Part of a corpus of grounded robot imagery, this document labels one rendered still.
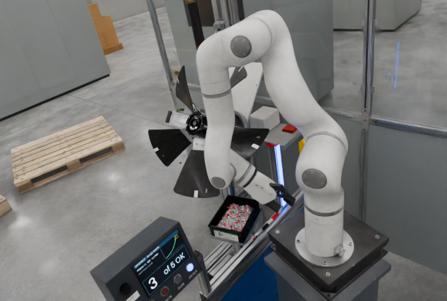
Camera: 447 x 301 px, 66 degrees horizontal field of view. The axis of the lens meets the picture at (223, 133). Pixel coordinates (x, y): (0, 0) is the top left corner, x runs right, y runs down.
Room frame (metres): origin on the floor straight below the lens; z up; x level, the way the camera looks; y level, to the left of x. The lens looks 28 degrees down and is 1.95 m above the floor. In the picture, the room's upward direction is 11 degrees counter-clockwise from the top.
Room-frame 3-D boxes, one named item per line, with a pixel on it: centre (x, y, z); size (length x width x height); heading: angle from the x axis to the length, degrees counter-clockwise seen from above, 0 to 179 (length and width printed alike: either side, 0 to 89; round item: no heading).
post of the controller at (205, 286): (0.84, 0.17, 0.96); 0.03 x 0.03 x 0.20; 43
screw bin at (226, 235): (1.21, 0.02, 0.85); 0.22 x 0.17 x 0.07; 149
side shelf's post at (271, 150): (1.92, -0.30, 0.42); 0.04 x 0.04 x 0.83; 43
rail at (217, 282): (1.13, -0.14, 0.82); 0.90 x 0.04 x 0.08; 133
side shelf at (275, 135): (1.92, -0.30, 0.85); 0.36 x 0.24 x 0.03; 43
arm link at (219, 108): (0.94, 0.01, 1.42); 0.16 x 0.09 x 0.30; 157
